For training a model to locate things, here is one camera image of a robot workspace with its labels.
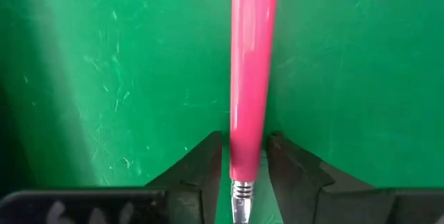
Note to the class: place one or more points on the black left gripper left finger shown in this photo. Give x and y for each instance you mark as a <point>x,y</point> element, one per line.
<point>199,179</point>

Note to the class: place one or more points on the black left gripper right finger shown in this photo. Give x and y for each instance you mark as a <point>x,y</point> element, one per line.
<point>298,182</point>

